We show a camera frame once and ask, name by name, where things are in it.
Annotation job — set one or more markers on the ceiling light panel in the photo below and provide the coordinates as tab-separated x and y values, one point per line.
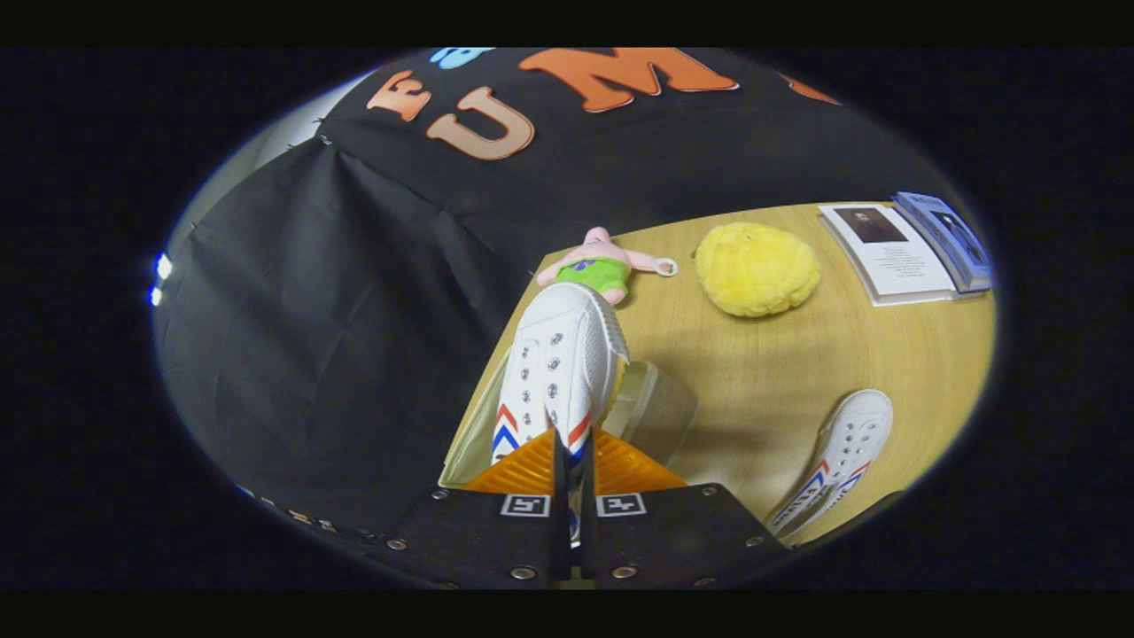
163	266

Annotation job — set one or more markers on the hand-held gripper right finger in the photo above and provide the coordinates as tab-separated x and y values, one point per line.
682	545

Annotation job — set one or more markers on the beige fabric storage box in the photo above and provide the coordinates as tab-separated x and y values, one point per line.
651	412

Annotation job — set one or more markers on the black backdrop cloth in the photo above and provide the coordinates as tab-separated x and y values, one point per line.
337	310

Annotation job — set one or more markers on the white booklet with portrait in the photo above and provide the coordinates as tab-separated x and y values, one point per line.
904	261

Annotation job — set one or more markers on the blue book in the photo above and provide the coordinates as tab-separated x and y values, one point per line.
952	239

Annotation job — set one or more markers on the yellow fluffy plush cushion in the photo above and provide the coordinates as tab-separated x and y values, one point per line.
753	270

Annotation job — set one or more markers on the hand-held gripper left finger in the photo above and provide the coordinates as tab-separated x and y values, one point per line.
478	545

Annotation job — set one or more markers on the white canvas shoe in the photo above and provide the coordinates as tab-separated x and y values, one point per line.
850	434
558	354

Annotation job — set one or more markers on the pink star plush toy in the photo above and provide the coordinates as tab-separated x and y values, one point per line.
602	270

